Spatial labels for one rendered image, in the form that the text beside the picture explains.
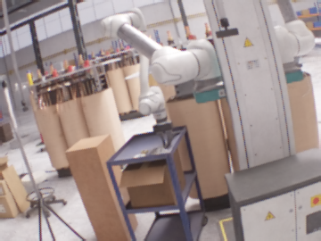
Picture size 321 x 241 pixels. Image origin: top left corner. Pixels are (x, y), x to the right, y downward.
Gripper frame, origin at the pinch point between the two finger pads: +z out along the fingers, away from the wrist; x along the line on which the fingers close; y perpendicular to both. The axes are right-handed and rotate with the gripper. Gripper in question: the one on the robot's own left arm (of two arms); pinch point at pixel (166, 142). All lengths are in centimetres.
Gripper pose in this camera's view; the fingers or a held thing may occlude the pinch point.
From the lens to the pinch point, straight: 238.1
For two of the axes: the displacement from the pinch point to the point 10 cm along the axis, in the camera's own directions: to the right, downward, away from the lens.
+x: 9.5, -1.8, -2.7
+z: 2.3, 9.5, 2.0
